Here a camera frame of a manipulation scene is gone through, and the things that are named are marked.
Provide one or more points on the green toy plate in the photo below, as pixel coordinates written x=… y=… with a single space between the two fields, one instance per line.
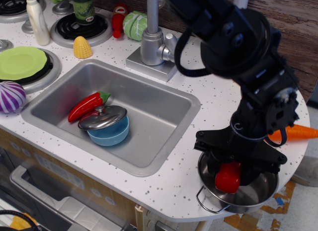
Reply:
x=22 y=63

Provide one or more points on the blue toy bowl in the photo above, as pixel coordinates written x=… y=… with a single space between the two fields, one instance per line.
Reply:
x=111 y=135

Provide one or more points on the silver stove knob top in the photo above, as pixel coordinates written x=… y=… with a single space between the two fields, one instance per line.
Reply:
x=63 y=8

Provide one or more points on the front stove burner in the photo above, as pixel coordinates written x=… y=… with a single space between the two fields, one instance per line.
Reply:
x=46 y=78

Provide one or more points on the white toy bottle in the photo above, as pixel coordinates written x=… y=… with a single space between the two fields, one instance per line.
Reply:
x=38 y=23

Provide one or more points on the yellow toy corn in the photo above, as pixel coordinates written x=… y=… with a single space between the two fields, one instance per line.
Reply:
x=82 y=48

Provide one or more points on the purple toy onion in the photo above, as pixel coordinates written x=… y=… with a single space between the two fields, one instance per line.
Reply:
x=12 y=96

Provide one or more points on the green toy can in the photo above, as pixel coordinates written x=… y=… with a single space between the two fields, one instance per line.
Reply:
x=84 y=11

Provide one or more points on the silver stove knob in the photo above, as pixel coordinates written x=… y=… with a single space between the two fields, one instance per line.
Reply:
x=5 y=45
x=63 y=8
x=27 y=27

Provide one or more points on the back right stove burner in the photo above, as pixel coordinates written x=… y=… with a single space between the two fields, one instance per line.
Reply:
x=65 y=30

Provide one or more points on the green toy cabbage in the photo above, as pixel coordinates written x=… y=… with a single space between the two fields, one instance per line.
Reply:
x=134 y=25

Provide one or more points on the silver stove knob left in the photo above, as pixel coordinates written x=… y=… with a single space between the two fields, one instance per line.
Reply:
x=5 y=45

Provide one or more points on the steel pot lid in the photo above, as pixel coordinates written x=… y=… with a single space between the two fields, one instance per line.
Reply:
x=102 y=117

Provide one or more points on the red toy ketchup bottle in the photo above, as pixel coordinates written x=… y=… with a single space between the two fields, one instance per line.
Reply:
x=119 y=13

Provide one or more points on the stainless steel pan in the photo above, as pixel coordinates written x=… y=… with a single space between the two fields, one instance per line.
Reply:
x=247 y=199

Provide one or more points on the back left stove burner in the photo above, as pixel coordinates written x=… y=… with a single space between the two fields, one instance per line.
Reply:
x=13 y=11

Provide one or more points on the red toy chili pepper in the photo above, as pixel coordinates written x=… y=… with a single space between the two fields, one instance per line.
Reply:
x=88 y=104

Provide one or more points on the orange toy carrot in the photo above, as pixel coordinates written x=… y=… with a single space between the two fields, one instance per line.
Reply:
x=296 y=133

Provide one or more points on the oven door handle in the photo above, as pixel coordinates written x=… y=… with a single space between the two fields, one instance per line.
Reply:
x=48 y=202

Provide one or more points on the silver sink basin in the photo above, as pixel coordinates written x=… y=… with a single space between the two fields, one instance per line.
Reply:
x=159 y=115

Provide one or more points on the silver toy faucet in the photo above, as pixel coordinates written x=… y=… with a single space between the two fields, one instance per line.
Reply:
x=155 y=57

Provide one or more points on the stove burner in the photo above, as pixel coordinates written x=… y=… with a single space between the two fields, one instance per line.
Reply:
x=65 y=30
x=46 y=78
x=13 y=11

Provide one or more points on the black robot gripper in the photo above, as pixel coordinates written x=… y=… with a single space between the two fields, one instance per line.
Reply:
x=242 y=141

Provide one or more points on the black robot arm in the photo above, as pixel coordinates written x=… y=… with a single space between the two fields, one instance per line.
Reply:
x=239 y=44

